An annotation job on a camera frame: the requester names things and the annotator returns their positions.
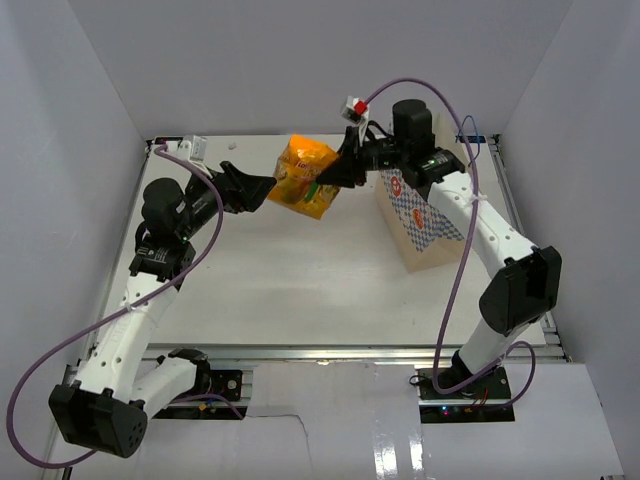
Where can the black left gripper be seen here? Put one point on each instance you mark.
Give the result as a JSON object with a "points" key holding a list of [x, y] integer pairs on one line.
{"points": [[241, 191]]}

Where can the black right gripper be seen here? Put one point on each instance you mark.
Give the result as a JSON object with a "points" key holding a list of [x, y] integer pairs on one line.
{"points": [[350, 166]]}

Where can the orange gummy candy bag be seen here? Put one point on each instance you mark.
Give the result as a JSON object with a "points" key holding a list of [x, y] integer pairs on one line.
{"points": [[296, 171]]}

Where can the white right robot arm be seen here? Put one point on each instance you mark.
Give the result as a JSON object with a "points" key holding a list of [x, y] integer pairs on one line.
{"points": [[524, 278]]}

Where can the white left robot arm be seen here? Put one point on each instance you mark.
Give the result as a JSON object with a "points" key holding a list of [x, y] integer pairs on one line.
{"points": [[107, 407]]}

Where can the black XDOF label plate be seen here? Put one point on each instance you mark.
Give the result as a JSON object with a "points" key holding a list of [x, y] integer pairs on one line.
{"points": [[162, 140]]}

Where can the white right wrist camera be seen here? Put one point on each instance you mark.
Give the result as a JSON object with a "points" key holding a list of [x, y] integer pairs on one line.
{"points": [[356, 111]]}

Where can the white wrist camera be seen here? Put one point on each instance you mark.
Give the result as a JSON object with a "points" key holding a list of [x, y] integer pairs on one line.
{"points": [[356, 111], [190, 148]]}

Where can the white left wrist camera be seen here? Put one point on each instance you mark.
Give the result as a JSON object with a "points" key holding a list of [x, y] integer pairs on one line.
{"points": [[190, 148]]}

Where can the checkered paper bag blue handles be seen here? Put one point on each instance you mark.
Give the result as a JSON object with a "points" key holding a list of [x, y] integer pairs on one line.
{"points": [[424, 238]]}

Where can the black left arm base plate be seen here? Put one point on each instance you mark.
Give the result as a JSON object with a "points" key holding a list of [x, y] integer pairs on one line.
{"points": [[221, 400]]}

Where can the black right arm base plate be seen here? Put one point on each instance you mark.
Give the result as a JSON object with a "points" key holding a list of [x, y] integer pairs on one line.
{"points": [[480, 402]]}

